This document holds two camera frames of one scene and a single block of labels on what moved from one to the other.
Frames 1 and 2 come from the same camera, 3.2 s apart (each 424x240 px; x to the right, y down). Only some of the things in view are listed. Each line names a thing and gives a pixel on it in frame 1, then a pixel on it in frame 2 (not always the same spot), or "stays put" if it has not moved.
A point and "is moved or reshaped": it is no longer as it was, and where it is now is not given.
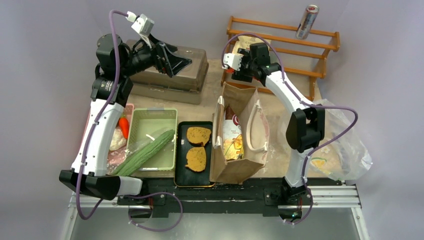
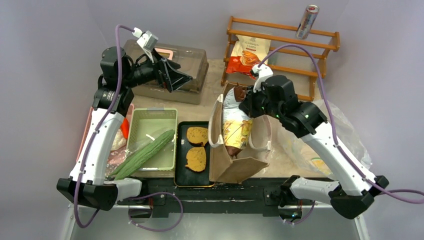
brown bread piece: (198, 135) stays put
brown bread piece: (196, 159) stays put
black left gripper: (172, 64) -> (165, 71)
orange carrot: (124, 124) stays put
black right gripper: (244, 75) -> (247, 103)
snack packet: (233, 144) is moved or reshaped
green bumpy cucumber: (145, 155) stays put
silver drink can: (307, 21) stays put
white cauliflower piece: (118, 140) stays put
